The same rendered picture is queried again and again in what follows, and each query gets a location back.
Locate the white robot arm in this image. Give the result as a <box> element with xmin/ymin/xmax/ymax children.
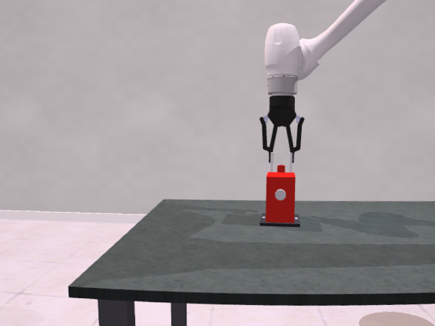
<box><xmin>264</xmin><ymin>0</ymin><xmax>387</xmax><ymax>96</ymax></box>

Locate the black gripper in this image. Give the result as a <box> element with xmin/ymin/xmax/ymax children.
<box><xmin>260</xmin><ymin>96</ymin><xmax>305</xmax><ymax>173</ymax></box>

